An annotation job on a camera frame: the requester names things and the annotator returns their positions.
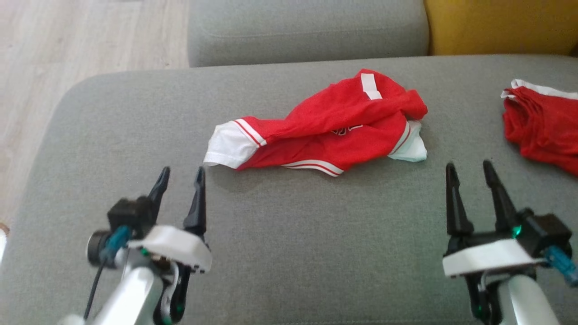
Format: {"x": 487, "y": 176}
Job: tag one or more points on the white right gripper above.
{"x": 487, "y": 257}

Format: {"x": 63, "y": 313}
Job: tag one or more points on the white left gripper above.
{"x": 180, "y": 246}

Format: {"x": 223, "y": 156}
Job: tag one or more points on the red Bulls basketball jersey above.
{"x": 343, "y": 122}

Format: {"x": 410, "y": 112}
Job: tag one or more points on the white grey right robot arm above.
{"x": 528, "y": 302}

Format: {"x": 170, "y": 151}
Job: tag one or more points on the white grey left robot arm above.
{"x": 135, "y": 293}

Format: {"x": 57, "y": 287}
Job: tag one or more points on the red garment with white trim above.
{"x": 546, "y": 126}

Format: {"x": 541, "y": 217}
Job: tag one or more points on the grey fabric sofa seat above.
{"x": 289, "y": 234}

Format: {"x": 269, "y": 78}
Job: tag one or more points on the yellow fabric sofa cushion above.
{"x": 501, "y": 25}

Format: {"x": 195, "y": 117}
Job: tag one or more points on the grey sofa backrest cushion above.
{"x": 307, "y": 31}

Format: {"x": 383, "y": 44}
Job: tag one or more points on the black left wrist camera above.
{"x": 128, "y": 214}

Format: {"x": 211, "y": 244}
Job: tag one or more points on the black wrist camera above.
{"x": 548, "y": 230}
{"x": 128, "y": 214}

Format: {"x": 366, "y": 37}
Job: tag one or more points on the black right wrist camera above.
{"x": 548, "y": 230}

